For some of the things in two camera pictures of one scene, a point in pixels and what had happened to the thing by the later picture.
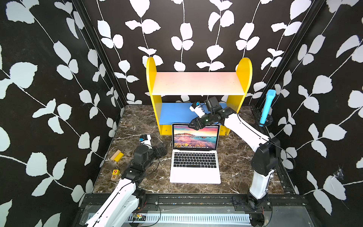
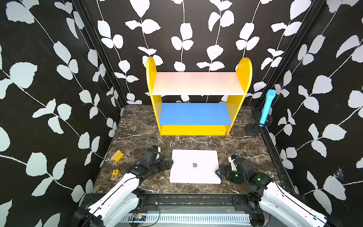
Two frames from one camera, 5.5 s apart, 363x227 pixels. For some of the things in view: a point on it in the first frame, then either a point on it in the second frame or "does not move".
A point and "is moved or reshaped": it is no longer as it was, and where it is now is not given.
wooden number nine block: (115, 176) does not move
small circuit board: (136, 217) does not move
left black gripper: (163, 151) -> (163, 166)
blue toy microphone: (270, 98) does not move
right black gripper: (196, 121) -> (227, 174)
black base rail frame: (208, 200) does not move
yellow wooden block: (117, 155) does not move
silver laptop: (195, 154) is moved or reshaped
